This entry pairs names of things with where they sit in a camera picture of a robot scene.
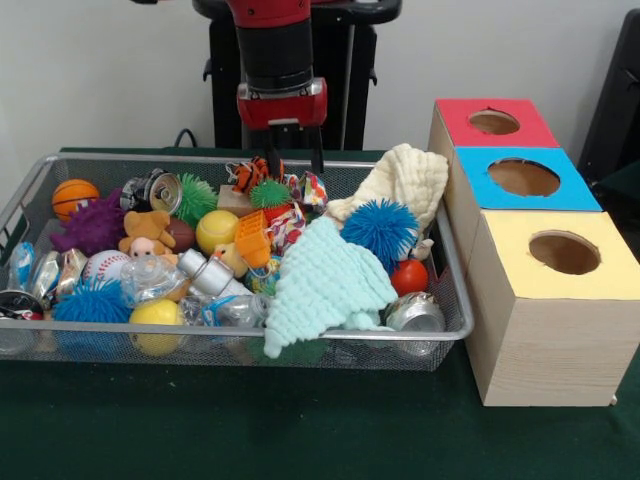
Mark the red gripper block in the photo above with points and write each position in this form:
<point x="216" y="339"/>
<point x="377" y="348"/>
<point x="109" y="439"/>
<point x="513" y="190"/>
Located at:
<point x="285" y="110"/>

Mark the cream knitted cloth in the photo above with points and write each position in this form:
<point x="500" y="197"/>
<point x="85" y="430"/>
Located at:
<point x="405" y="175"/>

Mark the mint knitted cloth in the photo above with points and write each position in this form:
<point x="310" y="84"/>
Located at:
<point x="325" y="285"/>

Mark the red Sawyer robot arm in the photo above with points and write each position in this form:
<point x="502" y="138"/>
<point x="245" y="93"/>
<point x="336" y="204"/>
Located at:
<point x="275" y="45"/>

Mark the silver mesh bin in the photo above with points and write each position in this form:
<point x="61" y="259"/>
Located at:
<point x="450" y="260"/>

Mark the wooden box with three holes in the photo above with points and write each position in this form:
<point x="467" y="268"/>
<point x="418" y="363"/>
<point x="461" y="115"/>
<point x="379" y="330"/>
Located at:
<point x="550" y="350"/>

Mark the tiger striped toy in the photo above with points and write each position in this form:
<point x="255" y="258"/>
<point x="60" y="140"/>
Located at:
<point x="250" y="172"/>

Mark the green spiky ball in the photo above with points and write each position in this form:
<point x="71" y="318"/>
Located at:
<point x="196" y="197"/>

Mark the blue spiky ball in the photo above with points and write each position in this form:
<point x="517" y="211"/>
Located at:
<point x="380" y="227"/>
<point x="92" y="302"/>

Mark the red ball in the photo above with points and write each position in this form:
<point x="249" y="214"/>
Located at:
<point x="410" y="277"/>

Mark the yellow ball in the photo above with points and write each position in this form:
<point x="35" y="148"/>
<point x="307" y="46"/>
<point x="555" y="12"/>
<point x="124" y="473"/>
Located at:
<point x="157" y="315"/>

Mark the purple spiky ball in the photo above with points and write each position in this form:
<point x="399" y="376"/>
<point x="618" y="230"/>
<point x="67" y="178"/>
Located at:
<point x="92" y="225"/>

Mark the small orange basketball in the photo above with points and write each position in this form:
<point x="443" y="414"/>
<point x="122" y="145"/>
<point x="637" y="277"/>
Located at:
<point x="72" y="197"/>

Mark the dark green tablecloth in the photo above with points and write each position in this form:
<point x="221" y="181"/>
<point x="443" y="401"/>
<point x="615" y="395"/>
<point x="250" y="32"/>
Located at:
<point x="250" y="425"/>

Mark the dark green side table cloth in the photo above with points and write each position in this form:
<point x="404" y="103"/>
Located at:
<point x="620" y="185"/>

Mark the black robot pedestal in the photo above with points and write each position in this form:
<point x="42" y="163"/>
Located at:
<point x="350" y="75"/>

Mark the black frame stand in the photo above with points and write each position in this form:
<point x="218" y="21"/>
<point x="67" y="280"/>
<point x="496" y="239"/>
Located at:
<point x="615" y="100"/>

